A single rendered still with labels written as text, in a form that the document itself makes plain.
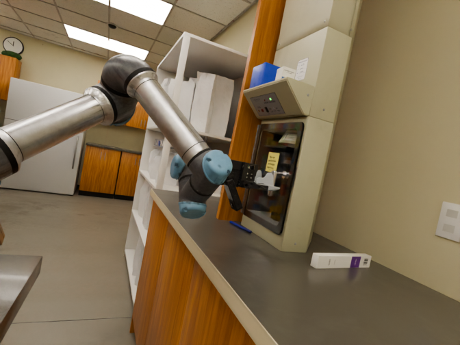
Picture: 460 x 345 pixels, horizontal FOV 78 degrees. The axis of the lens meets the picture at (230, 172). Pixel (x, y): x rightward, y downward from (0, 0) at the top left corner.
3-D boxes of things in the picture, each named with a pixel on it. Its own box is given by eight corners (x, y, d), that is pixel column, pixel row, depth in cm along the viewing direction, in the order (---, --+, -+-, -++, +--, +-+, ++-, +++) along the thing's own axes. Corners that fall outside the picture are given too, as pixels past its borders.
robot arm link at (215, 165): (138, 33, 81) (245, 165, 72) (129, 64, 88) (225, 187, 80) (99, 32, 73) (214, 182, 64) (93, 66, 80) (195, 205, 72)
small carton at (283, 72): (285, 89, 105) (289, 72, 105) (292, 86, 101) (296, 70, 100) (274, 85, 104) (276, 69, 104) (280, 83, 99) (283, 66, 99)
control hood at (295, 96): (261, 120, 125) (265, 97, 124) (309, 116, 95) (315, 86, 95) (238, 113, 120) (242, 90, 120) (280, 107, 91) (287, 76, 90)
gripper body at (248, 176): (261, 165, 92) (227, 159, 87) (255, 191, 93) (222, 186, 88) (250, 163, 99) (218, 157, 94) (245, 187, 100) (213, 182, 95)
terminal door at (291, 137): (243, 213, 126) (261, 124, 124) (281, 236, 98) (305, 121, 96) (241, 213, 126) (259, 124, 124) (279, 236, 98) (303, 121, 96)
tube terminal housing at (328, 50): (286, 228, 138) (320, 68, 134) (335, 254, 108) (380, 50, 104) (240, 224, 127) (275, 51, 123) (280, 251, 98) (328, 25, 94)
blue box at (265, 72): (269, 95, 120) (273, 74, 120) (283, 92, 111) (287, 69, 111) (248, 89, 116) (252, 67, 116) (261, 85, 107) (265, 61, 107)
